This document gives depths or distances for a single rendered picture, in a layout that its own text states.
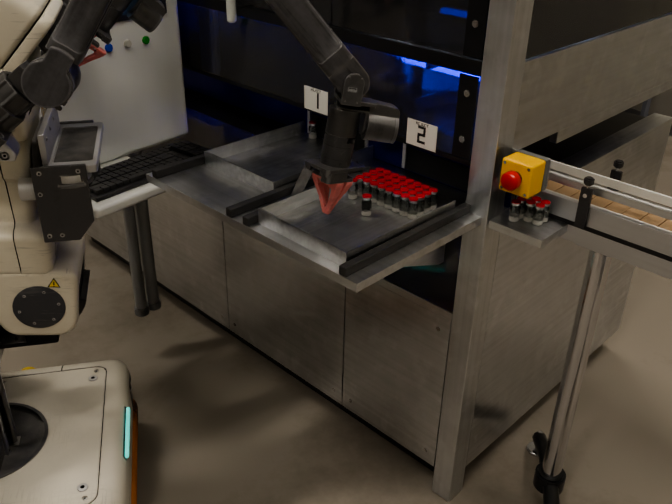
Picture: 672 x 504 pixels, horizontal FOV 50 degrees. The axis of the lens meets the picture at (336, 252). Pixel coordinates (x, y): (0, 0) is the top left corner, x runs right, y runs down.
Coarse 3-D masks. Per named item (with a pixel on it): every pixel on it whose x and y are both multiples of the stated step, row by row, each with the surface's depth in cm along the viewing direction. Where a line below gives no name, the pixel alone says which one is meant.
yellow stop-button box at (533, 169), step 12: (516, 156) 149; (528, 156) 149; (540, 156) 149; (504, 168) 149; (516, 168) 147; (528, 168) 145; (540, 168) 147; (528, 180) 146; (540, 180) 149; (516, 192) 149; (528, 192) 147
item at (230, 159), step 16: (288, 128) 197; (304, 128) 201; (240, 144) 187; (256, 144) 191; (272, 144) 193; (288, 144) 193; (304, 144) 194; (320, 144) 194; (208, 160) 179; (224, 160) 174; (240, 160) 183; (256, 160) 183; (272, 160) 184; (288, 160) 184; (304, 160) 184; (240, 176) 172; (256, 176) 167; (272, 176) 175; (288, 176) 167
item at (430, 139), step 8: (408, 120) 163; (416, 120) 162; (408, 128) 164; (416, 128) 162; (432, 128) 159; (408, 136) 165; (416, 136) 163; (432, 136) 160; (416, 144) 164; (432, 144) 161
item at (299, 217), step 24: (312, 192) 162; (264, 216) 151; (288, 216) 156; (312, 216) 156; (336, 216) 157; (360, 216) 157; (384, 216) 157; (432, 216) 153; (312, 240) 142; (336, 240) 147; (360, 240) 147; (384, 240) 143
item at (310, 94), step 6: (306, 90) 184; (312, 90) 182; (318, 90) 181; (306, 96) 185; (312, 96) 183; (324, 96) 180; (306, 102) 185; (312, 102) 184; (324, 102) 181; (306, 108) 186; (312, 108) 184; (324, 108) 181; (324, 114) 182
